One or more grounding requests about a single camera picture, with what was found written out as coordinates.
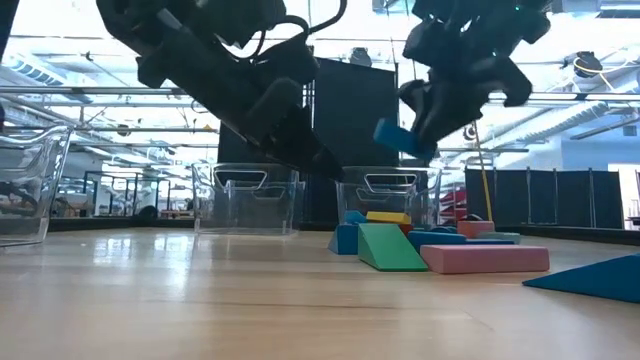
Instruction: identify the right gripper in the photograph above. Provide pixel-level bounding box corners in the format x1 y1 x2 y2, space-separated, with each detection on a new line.
398 22 534 159

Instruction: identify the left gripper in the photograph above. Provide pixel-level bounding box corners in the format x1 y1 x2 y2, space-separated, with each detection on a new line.
135 29 346 181

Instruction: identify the small clear plastic bin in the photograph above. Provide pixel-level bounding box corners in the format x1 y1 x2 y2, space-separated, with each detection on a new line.
190 161 307 237
334 165 445 232

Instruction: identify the long yellow block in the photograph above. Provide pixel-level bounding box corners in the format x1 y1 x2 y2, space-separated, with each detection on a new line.
365 210 413 226

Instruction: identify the long dark blue block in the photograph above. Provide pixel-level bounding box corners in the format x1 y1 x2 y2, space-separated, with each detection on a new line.
406 229 517 255

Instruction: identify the green wedge block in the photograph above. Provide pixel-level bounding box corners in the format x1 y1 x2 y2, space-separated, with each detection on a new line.
357 222 430 273

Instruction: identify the long pink block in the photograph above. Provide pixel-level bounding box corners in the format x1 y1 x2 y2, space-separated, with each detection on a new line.
419 243 551 276

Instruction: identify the black folding partition screen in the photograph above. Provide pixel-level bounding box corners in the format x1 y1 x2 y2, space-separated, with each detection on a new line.
216 56 402 229

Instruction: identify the red cart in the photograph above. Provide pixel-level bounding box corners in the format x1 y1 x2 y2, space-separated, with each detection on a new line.
439 189 466 224

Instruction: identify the medium blue block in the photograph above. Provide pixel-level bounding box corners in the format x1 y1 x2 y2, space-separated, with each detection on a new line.
327 222 360 257

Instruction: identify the black ceiling reel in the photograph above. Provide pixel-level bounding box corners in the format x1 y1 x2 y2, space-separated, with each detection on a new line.
564 49 609 81
348 47 374 67

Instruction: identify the black partition fence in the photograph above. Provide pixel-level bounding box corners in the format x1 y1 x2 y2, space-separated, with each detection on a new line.
463 167 626 231

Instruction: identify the blue wedge block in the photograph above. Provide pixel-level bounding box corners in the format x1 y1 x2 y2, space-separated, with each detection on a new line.
521 252 640 305

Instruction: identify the large clear plastic bin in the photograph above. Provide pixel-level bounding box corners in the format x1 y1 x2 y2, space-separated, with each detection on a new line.
0 123 75 249

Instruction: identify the yellow cable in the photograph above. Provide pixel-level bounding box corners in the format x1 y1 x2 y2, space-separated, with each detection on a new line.
471 118 495 222

